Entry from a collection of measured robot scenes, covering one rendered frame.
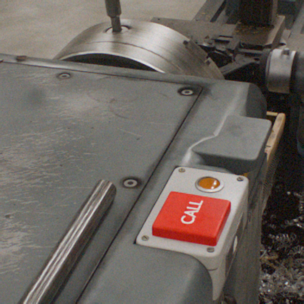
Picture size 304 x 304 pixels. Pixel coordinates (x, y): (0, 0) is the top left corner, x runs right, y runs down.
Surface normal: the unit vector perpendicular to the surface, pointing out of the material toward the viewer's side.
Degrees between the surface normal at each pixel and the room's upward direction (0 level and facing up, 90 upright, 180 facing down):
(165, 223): 0
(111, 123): 0
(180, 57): 34
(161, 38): 20
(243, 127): 0
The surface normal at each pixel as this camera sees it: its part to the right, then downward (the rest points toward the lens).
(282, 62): -0.22, -0.30
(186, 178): -0.03, -0.85
